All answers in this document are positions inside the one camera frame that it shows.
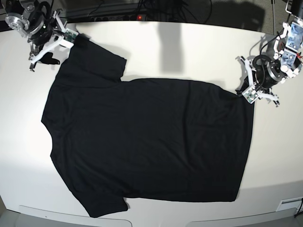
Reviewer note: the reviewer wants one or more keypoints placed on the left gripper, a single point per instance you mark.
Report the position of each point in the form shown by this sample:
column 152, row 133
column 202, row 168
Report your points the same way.
column 259, row 77

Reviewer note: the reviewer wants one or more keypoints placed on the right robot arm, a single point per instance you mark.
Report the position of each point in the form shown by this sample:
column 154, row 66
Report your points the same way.
column 18, row 16

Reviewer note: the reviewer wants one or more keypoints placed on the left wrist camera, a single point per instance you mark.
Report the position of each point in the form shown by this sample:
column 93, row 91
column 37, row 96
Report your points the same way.
column 250, row 95

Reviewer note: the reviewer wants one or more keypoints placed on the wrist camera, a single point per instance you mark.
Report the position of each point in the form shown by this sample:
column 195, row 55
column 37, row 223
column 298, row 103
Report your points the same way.
column 70, row 35
column 250, row 95

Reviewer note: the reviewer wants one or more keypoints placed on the black printed T-shirt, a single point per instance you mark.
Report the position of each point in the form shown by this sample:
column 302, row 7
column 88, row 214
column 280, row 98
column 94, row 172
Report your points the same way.
column 160, row 139

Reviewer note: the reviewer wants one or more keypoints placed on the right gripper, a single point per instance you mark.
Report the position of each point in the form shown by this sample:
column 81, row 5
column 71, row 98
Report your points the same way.
column 46, row 33

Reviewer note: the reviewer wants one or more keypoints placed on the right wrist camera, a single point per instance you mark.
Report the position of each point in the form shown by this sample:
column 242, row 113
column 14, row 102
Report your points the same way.
column 70, row 35

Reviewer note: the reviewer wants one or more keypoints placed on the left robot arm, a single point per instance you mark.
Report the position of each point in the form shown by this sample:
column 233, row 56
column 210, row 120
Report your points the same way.
column 279, row 59

